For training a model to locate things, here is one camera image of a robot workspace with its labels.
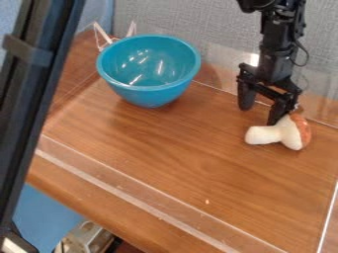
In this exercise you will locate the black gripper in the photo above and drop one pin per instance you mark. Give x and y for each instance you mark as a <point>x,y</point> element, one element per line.
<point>269,79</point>

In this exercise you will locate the white brown toy mushroom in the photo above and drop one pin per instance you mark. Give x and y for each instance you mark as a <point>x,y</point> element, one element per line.
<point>291,131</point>

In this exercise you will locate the blue plastic bowl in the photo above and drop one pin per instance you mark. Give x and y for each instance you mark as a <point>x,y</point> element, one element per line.
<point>149,68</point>

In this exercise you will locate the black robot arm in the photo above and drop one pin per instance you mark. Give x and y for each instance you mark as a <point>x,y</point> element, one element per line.
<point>282,24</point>

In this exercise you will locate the clear acrylic back barrier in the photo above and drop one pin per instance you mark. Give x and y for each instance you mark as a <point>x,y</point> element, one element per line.
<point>318,101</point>

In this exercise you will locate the clear acrylic barrier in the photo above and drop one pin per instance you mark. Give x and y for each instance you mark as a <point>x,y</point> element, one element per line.
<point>203,226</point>
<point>318,101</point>

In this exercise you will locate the clear acrylic front barrier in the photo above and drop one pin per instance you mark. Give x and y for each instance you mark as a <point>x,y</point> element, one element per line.
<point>203,226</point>

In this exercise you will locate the black stand leg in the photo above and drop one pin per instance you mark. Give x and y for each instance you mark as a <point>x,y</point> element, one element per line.
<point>12,242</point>

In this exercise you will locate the dark blue metal post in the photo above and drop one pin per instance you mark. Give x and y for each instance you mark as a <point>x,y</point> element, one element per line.
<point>36,50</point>

